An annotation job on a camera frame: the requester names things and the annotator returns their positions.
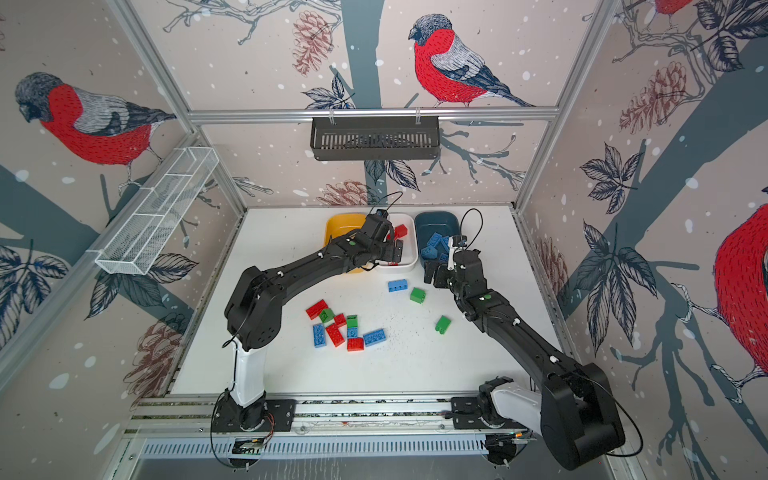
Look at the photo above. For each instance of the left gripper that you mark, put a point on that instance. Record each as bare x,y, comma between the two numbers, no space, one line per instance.
390,255

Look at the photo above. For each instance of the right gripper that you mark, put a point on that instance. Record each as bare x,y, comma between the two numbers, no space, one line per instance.
441,278

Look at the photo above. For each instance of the red square lego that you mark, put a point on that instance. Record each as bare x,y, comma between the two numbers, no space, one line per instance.
400,231

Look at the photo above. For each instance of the white plastic bin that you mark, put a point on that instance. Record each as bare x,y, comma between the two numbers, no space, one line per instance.
410,255

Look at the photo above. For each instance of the light blue lego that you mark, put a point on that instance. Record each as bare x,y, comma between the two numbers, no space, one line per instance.
429,253

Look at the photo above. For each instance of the blue long lego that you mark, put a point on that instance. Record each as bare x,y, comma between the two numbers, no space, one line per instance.
434,240

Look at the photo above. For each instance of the teal plastic bin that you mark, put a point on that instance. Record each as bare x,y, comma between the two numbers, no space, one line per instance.
426,223

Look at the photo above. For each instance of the yellow plastic bin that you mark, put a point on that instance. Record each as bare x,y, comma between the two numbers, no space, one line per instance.
341,224

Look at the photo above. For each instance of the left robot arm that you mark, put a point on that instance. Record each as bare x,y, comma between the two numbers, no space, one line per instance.
254,313

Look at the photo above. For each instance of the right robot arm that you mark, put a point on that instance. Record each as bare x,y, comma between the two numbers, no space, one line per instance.
574,410

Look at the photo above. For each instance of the green square lego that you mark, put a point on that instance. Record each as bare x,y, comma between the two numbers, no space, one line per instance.
418,295

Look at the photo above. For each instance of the green lego far right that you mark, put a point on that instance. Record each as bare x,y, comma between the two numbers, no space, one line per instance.
442,325

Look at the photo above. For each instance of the blue lego bottom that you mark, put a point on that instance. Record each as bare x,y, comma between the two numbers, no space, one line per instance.
374,337

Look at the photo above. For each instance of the green lego left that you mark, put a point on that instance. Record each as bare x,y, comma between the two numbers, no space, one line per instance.
326,315

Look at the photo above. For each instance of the red lego left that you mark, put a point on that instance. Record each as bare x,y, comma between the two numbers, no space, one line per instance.
315,310

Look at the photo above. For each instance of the red lego lower diagonal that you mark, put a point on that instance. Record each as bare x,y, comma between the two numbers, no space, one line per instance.
335,335

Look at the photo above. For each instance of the red lego bottom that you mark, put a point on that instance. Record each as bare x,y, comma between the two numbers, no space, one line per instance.
355,344

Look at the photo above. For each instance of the black hanging wire basket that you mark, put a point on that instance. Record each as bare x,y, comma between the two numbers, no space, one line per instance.
375,138

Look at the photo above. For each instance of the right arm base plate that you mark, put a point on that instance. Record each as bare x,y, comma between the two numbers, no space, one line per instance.
478,413

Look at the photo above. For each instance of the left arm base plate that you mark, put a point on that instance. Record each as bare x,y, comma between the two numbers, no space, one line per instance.
279,414

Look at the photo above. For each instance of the white wire mesh basket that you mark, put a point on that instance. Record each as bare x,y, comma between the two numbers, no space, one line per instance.
141,238

